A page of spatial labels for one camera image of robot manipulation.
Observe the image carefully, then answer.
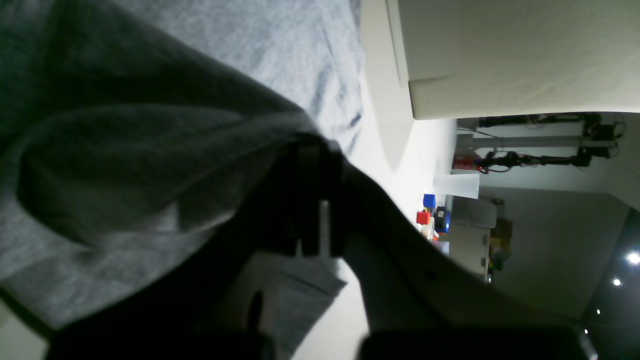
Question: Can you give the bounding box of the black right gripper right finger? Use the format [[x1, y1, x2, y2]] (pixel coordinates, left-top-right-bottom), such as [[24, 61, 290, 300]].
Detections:
[[325, 145, 599, 360]]

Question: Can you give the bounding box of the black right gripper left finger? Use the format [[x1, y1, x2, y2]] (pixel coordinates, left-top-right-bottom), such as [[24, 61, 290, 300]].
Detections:
[[46, 145, 321, 360]]

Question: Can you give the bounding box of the grey T-shirt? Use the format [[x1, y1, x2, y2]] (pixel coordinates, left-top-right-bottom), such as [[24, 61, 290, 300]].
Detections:
[[1, 0, 364, 360]]

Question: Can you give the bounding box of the red block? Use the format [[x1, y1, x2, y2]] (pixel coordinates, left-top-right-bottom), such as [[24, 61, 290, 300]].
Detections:
[[415, 210, 432, 226]]

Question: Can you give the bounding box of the blue block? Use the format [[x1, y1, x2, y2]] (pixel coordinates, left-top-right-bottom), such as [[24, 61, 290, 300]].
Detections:
[[422, 193, 437, 209]]

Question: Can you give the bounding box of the white paper sheet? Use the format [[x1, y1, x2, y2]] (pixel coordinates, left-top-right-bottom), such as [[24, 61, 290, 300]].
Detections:
[[433, 173, 480, 199]]

